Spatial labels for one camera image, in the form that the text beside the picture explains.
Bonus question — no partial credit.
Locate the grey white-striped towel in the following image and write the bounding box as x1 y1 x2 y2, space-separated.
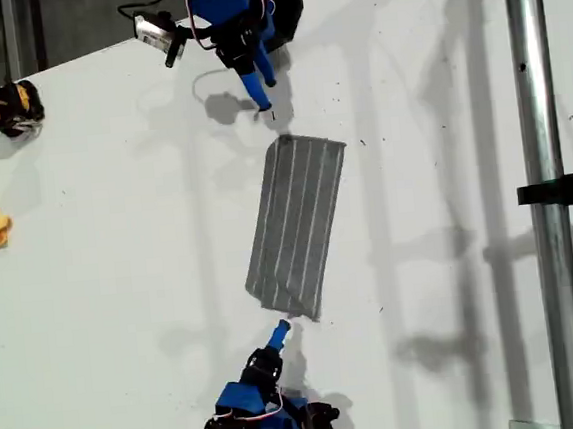
232 128 363 329

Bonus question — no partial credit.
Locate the yellow black power drill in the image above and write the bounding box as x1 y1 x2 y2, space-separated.
0 72 49 143

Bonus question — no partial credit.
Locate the black clamp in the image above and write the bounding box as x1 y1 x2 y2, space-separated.
514 161 573 219

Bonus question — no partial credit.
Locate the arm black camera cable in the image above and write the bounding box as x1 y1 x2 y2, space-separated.
115 0 178 24

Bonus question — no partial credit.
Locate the steel post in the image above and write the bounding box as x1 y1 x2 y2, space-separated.
502 0 573 429

